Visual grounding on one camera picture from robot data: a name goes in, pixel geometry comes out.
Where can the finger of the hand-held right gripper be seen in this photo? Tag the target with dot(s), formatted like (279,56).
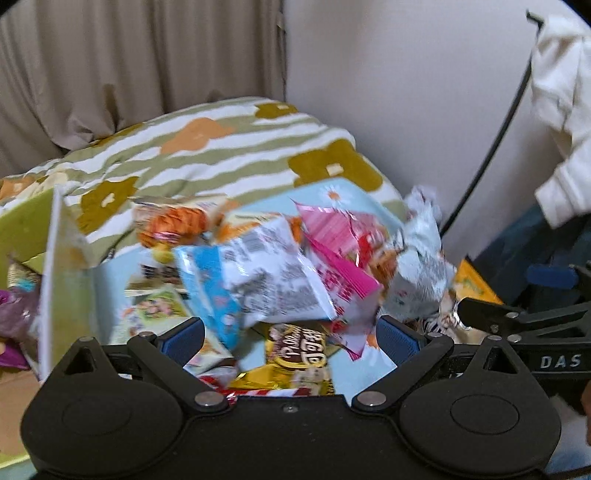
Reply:
(521,318)
(551,275)

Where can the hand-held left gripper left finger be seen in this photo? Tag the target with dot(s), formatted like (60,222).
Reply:
(183,336)

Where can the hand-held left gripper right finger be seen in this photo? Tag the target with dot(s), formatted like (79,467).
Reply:
(398,340)

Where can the white and blue snack packet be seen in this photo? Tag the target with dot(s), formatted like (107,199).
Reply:
(268,277)

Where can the orange and white snack packet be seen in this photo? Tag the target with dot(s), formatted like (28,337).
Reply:
(175,226)

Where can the pink snack packet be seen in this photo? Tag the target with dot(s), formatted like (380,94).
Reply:
(341,240)

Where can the cardboard box with green interior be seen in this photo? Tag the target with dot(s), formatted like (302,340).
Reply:
(64,286)

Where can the purple snack packet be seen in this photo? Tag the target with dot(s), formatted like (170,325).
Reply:
(16,318)

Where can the white cartoon snack packet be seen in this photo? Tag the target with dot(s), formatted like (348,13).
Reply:
(210,357)

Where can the dark blue cloth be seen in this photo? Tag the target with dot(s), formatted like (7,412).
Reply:
(508,249)

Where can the yellow orange snack packet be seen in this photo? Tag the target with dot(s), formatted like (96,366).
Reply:
(475,281)

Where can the black and white snack packet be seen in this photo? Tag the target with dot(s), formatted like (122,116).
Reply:
(159,274)

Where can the red white striped snack packet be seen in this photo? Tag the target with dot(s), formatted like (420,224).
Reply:
(258,392)

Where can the brown chocolate snack packet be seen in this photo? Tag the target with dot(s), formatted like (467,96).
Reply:
(295,355)

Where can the white garment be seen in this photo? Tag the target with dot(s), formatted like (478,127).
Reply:
(561,138)

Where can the floral striped blanket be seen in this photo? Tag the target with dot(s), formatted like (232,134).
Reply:
(240,138)

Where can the beige curtain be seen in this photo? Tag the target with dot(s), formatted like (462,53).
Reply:
(138,55)

